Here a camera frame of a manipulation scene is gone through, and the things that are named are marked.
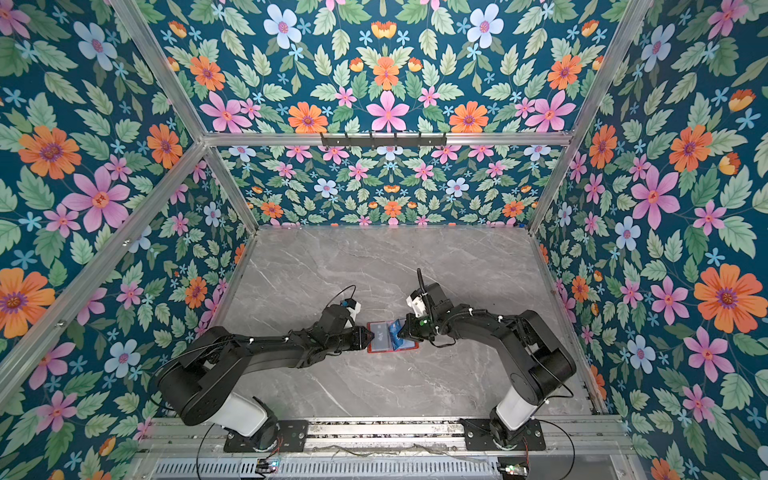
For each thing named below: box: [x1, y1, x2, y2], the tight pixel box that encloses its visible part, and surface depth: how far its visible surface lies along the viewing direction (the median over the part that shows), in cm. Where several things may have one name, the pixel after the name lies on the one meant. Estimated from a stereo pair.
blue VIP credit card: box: [389, 319, 407, 351], surface depth 90 cm
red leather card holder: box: [367, 321, 419, 353], surface depth 90 cm
